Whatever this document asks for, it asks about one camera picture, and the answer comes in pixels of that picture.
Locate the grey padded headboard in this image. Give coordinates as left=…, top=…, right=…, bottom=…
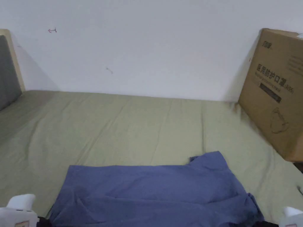
left=0, top=29, right=26, bottom=111

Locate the dark blue shirt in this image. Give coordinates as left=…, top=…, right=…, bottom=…
left=46, top=151, right=265, bottom=227

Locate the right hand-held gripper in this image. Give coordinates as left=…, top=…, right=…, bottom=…
left=254, top=206, right=303, bottom=227

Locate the bed with pale green sheet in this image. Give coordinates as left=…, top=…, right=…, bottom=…
left=0, top=90, right=303, bottom=227

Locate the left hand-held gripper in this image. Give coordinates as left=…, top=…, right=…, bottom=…
left=0, top=194, right=51, bottom=227

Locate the brown printed cardboard carton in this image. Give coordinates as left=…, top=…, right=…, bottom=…
left=237, top=28, right=303, bottom=163

